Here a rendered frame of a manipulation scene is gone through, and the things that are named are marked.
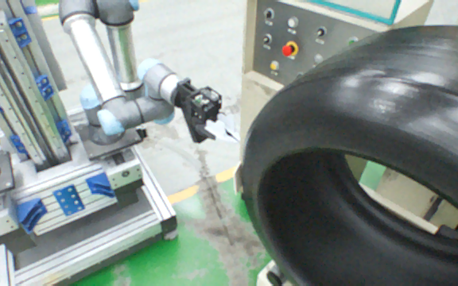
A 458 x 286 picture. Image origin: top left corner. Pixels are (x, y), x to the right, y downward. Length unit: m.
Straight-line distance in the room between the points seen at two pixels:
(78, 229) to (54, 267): 0.21
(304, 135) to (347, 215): 0.49
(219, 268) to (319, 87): 1.49
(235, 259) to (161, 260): 0.40
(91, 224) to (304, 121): 1.54
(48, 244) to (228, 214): 0.96
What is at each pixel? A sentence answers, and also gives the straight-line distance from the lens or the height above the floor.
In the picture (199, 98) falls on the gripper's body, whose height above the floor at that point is 1.19.
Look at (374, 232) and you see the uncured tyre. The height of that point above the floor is 0.93.
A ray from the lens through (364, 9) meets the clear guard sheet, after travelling 1.11.
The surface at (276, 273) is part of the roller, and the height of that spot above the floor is 0.92.
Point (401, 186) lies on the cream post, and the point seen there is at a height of 1.01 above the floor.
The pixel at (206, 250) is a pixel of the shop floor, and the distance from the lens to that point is 1.89.
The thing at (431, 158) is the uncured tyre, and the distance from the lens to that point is 0.39.
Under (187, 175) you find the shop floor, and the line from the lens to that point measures 2.23.
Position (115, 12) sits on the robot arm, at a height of 1.26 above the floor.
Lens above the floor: 1.65
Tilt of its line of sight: 43 degrees down
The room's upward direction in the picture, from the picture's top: straight up
